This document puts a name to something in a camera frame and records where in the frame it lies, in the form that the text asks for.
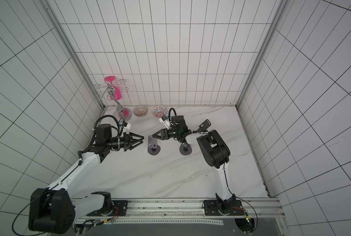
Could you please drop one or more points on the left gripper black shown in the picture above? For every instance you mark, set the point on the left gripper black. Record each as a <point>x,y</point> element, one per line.
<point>128,138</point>

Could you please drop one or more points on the aluminium mounting rail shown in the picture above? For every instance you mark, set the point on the aluminium mounting rail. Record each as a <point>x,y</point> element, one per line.
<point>180,210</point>

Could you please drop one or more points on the black phone stand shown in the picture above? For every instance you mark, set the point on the black phone stand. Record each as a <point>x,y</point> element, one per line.
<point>203,128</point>

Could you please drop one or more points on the pink cup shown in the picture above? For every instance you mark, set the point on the pink cup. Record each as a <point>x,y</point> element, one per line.
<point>113,91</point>

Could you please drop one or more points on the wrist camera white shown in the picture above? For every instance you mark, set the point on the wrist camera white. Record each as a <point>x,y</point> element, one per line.
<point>164,120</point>
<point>124,127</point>

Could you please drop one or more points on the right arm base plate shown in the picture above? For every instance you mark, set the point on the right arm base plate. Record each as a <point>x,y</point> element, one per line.
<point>216,208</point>

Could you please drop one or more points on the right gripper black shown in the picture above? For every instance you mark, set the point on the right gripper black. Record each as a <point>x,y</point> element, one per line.
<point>166,134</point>

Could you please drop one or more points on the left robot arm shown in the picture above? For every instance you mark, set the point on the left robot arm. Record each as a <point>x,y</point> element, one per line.
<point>52,210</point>

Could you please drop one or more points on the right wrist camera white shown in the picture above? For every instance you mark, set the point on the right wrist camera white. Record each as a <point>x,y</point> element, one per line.
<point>164,120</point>

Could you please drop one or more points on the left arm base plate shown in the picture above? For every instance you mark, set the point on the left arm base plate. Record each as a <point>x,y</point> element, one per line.
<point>115,208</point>

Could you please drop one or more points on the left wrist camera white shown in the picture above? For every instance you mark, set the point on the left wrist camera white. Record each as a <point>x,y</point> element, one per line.
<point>124,127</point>

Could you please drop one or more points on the colourful patterned bowl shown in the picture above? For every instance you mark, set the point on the colourful patterned bowl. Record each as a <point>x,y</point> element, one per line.
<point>159,111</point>

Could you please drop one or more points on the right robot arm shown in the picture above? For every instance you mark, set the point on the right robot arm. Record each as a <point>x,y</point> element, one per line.
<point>216,154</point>

